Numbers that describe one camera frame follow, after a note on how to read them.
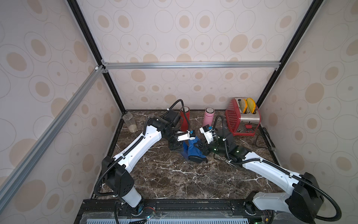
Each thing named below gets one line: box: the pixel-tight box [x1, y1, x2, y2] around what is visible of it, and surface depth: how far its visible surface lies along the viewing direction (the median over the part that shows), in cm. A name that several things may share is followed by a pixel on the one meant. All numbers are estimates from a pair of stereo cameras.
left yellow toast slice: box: [238, 98, 248, 114], surface depth 99 cm
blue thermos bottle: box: [181, 140, 191, 161], surface depth 76 cm
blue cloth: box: [182, 136, 208, 164], surface depth 75 cm
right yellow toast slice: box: [246, 97, 257, 115], surface depth 97 cm
